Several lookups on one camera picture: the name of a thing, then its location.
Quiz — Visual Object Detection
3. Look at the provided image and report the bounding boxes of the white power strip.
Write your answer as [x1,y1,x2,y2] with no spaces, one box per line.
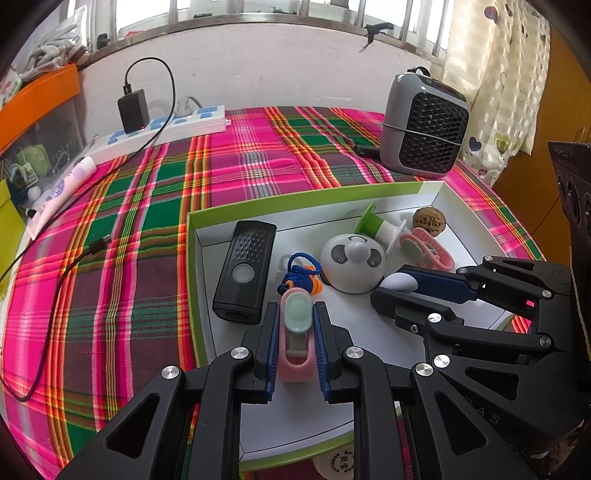
[85,105,232,160]

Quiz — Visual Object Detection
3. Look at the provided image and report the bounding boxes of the barred window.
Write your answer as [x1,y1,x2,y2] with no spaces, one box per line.
[92,0,458,51]

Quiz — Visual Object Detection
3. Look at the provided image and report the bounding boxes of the green and white cardboard box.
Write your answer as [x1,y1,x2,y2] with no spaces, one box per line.
[186,180,518,472]

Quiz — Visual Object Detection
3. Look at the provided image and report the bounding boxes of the grey portable heater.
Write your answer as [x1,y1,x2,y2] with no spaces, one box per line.
[379,67,472,177]

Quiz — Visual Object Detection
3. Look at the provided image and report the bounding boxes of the white lotion tube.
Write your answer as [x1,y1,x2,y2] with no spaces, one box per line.
[25,156,98,241]

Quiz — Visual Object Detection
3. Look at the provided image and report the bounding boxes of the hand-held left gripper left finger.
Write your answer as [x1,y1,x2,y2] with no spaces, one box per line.
[58,302,282,480]

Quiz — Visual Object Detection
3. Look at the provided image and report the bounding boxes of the black adapter cable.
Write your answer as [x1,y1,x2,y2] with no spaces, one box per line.
[0,58,176,402]

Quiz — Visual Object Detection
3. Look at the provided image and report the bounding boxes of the clear plastic bags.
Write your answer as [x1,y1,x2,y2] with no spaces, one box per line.
[14,23,88,75]

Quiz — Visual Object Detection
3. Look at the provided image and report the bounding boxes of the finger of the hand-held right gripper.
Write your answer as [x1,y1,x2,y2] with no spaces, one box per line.
[369,288,573,444]
[402,256,573,303]

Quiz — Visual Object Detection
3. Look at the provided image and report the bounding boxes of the black rectangular device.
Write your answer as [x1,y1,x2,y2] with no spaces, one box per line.
[212,220,278,326]

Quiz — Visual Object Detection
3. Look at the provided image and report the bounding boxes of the black window clamp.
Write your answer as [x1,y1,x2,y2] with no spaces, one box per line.
[358,22,395,54]

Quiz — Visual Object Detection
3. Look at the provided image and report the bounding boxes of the white round panda gadget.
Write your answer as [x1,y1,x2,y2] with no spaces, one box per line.
[320,233,387,295]

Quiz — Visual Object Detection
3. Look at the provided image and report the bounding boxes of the blue and orange corded toy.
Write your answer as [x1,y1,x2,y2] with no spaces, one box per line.
[277,253,324,296]

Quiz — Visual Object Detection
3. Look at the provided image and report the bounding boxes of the white round printed disc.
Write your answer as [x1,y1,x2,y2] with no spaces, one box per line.
[313,450,357,480]

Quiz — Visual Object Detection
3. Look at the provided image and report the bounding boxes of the pink plaid cloth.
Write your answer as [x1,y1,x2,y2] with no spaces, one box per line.
[0,105,546,480]

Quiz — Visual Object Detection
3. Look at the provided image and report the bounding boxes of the wooden cabinet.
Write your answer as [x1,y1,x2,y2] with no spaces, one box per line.
[489,9,591,278]

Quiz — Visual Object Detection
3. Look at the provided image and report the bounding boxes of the green and white round gadget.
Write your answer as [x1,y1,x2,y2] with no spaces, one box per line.
[355,203,408,254]

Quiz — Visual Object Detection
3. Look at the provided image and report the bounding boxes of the white mushroom-shaped massager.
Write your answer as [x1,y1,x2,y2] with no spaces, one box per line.
[382,272,419,292]

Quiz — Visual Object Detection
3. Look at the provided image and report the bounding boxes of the pink roller massager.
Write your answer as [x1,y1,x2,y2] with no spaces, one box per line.
[279,288,319,384]

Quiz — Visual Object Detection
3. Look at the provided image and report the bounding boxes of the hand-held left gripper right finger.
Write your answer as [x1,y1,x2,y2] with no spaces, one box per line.
[313,302,539,480]

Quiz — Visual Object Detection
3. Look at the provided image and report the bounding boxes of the yellow-green box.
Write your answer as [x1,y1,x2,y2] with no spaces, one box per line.
[0,179,23,259]

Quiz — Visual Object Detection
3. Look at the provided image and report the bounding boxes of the pink clip massager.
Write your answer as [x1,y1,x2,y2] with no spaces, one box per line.
[398,227,455,271]

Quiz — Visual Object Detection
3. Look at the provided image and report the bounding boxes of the black power adapter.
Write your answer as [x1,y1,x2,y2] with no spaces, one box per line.
[117,83,151,134]

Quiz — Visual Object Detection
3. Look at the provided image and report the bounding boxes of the brown wrinkled walnut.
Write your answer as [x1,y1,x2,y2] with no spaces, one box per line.
[412,208,446,237]

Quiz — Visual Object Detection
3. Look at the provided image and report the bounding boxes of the cream heart-print curtain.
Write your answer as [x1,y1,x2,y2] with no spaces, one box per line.
[434,0,555,185]

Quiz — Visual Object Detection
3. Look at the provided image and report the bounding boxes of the clear container with orange lid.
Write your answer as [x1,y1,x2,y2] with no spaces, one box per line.
[0,64,86,204]

